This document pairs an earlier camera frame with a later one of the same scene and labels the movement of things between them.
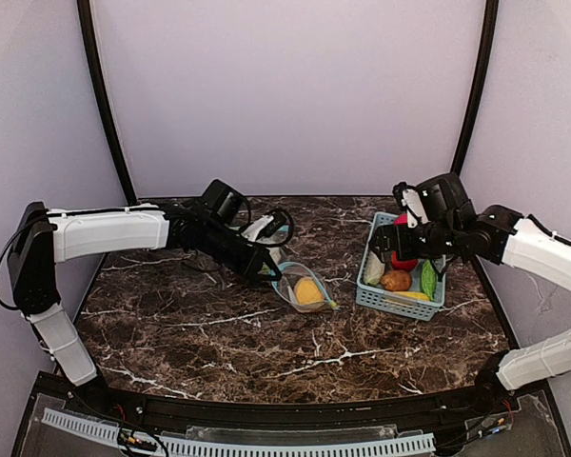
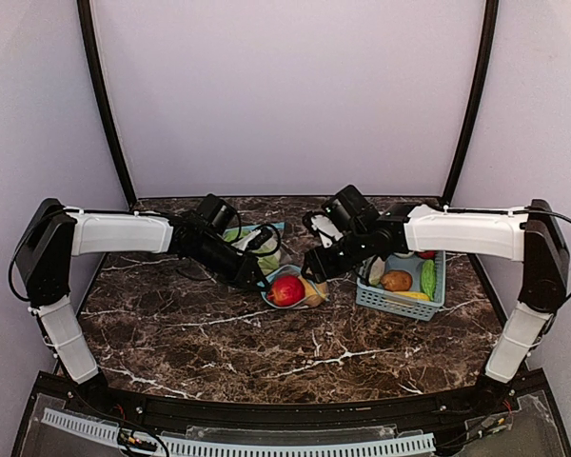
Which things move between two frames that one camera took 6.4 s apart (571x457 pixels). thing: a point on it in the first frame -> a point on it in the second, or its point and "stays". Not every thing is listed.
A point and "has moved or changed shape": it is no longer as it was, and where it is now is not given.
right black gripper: [387, 243] -> [319, 262]
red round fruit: [406, 265] -> [286, 290]
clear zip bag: [302, 288] has moved or changed shape
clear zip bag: [250, 230] has moved or changed shape
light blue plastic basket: [412, 305] stays
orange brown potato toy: [396, 280] stays
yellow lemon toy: [413, 294] stays
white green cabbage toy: [373, 268] stays
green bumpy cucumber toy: [428, 279] stays
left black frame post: [92, 48] stays
